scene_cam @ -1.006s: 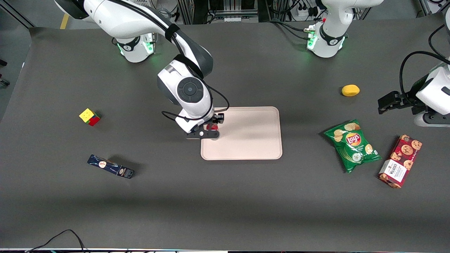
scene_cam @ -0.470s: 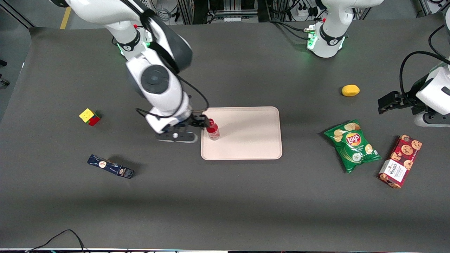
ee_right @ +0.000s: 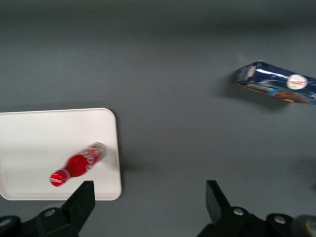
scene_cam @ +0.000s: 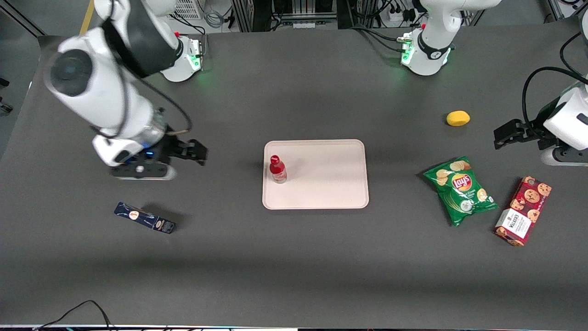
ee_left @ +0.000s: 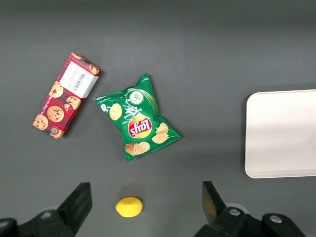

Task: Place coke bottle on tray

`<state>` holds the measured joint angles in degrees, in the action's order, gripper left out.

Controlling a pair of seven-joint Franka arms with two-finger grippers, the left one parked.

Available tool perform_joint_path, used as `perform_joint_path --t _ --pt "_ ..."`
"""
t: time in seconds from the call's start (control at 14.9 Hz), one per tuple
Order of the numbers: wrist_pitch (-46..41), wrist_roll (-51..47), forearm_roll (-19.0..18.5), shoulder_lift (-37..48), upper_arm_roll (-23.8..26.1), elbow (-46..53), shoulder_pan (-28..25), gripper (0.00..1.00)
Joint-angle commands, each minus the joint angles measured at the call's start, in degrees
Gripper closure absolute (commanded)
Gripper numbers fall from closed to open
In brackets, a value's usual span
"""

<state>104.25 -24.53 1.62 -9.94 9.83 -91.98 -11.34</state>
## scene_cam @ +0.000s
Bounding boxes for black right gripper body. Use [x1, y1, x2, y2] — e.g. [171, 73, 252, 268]
[144, 135, 187, 165]

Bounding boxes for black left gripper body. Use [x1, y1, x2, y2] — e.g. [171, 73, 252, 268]
[524, 98, 566, 150]

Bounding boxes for red coke bottle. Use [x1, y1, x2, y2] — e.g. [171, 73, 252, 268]
[269, 154, 288, 184]

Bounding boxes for pale pink plastic tray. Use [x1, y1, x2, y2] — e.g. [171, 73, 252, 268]
[262, 139, 370, 211]

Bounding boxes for yellow lemon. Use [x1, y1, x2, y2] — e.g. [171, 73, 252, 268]
[446, 110, 471, 127]

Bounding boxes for green chips bag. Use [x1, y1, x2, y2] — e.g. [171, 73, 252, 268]
[423, 156, 500, 228]

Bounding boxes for red cookie box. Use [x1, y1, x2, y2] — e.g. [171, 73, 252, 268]
[494, 176, 553, 247]

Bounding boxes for dark blue carton box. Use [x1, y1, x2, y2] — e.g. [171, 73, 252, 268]
[114, 202, 176, 234]

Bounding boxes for white perforated box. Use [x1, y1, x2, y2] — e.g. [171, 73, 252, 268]
[172, 0, 203, 20]

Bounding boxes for white power strip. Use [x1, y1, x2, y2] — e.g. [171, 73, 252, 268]
[387, 8, 416, 26]

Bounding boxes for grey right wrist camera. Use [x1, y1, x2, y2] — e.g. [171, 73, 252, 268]
[110, 163, 178, 181]

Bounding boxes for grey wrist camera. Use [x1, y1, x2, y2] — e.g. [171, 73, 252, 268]
[110, 163, 178, 181]
[540, 146, 588, 166]

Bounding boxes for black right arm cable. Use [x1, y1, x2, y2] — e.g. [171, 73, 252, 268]
[103, 0, 193, 136]

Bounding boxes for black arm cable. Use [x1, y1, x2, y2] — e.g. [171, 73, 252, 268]
[522, 31, 588, 130]
[103, 0, 193, 136]

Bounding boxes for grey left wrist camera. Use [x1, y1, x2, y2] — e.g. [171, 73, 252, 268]
[540, 146, 588, 166]

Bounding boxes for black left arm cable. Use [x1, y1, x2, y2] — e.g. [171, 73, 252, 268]
[522, 31, 588, 130]

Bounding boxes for grey coiled cable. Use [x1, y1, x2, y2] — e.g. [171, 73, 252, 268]
[202, 0, 226, 29]

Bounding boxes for black base cable bundle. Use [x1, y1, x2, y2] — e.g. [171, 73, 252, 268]
[350, 24, 408, 54]

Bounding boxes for black cable at table edge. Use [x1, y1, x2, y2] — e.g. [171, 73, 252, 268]
[32, 300, 113, 331]

